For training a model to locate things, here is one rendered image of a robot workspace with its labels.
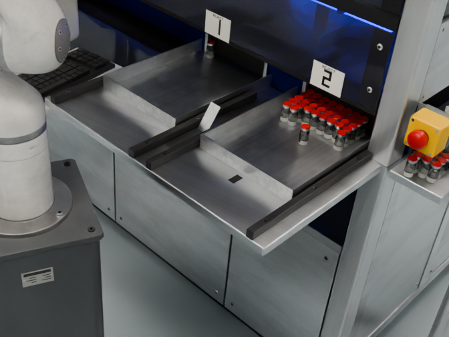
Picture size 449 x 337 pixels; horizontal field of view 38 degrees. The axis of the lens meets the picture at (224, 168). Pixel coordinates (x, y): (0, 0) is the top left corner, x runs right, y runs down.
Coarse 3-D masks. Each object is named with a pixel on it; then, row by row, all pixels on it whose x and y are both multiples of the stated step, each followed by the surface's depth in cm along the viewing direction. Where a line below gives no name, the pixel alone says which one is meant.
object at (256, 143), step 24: (288, 96) 163; (240, 120) 152; (264, 120) 156; (216, 144) 141; (240, 144) 147; (264, 144) 148; (288, 144) 149; (312, 144) 150; (360, 144) 145; (240, 168) 139; (264, 168) 141; (288, 168) 141; (312, 168) 142; (336, 168) 141; (288, 192) 131
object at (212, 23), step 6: (210, 12) 164; (210, 18) 165; (216, 18) 163; (222, 18) 162; (210, 24) 165; (216, 24) 164; (222, 24) 162; (228, 24) 161; (204, 30) 168; (210, 30) 166; (216, 30) 165; (222, 30) 163; (228, 30) 162; (216, 36) 166; (222, 36) 164; (228, 36) 163; (228, 42) 164
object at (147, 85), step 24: (192, 48) 181; (120, 72) 165; (144, 72) 170; (168, 72) 172; (192, 72) 173; (216, 72) 174; (240, 72) 175; (120, 96) 160; (144, 96) 161; (168, 96) 162; (192, 96) 163; (216, 96) 164; (168, 120) 150
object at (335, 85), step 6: (318, 66) 147; (324, 66) 146; (312, 72) 149; (318, 72) 147; (324, 72) 146; (336, 72) 144; (312, 78) 149; (318, 78) 148; (336, 78) 144; (342, 78) 143; (318, 84) 149; (330, 84) 146; (336, 84) 145; (342, 84) 144; (330, 90) 147; (336, 90) 146
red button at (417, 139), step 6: (414, 132) 132; (420, 132) 132; (408, 138) 134; (414, 138) 132; (420, 138) 132; (426, 138) 132; (408, 144) 134; (414, 144) 133; (420, 144) 132; (426, 144) 133
